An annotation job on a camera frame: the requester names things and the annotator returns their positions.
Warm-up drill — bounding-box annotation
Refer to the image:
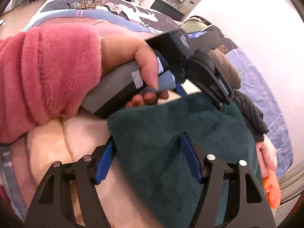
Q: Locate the dark green fleece sweatshirt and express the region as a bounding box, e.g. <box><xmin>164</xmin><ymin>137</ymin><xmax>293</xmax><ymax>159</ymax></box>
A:
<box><xmin>107</xmin><ymin>93</ymin><xmax>261</xmax><ymax>227</ymax></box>

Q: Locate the green striped pillow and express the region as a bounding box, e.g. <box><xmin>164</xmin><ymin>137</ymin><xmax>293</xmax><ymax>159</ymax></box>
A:
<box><xmin>180</xmin><ymin>16</ymin><xmax>211</xmax><ymax>33</ymax></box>

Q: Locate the orange puffer jacket folded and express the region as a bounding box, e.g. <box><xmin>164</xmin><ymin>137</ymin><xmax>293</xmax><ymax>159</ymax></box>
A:
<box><xmin>263</xmin><ymin>170</ymin><xmax>281</xmax><ymax>209</ymax></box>

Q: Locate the pink cream plush blanket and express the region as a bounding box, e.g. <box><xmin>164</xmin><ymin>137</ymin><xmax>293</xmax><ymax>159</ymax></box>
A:
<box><xmin>1</xmin><ymin>17</ymin><xmax>153</xmax><ymax>227</ymax></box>

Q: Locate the pink quilted jacket folded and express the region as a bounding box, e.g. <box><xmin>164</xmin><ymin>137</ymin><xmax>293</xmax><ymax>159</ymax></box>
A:
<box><xmin>256</xmin><ymin>134</ymin><xmax>278</xmax><ymax>179</ymax></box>

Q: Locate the blue plaid duvet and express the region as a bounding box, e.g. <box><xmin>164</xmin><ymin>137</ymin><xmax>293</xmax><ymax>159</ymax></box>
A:
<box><xmin>226</xmin><ymin>48</ymin><xmax>293</xmax><ymax>179</ymax></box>

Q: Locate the dark floral bedspread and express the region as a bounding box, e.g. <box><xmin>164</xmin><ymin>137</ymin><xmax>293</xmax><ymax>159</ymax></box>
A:
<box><xmin>23</xmin><ymin>0</ymin><xmax>238</xmax><ymax>55</ymax></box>

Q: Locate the black jacket folded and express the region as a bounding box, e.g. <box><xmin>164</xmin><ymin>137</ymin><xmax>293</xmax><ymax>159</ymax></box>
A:
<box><xmin>233</xmin><ymin>91</ymin><xmax>269</xmax><ymax>142</ymax></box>

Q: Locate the brown fleece garment folded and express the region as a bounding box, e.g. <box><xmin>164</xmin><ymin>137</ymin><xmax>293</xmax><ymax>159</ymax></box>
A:
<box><xmin>208</xmin><ymin>49</ymin><xmax>241</xmax><ymax>89</ymax></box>

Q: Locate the left forearm pink sleeve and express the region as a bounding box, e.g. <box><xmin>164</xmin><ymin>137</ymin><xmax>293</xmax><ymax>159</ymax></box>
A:
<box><xmin>1</xmin><ymin>23</ymin><xmax>101</xmax><ymax>144</ymax></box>

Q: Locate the person left hand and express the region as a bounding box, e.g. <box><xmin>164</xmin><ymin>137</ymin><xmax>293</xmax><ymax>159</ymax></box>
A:
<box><xmin>100</xmin><ymin>36</ymin><xmax>170</xmax><ymax>109</ymax></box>

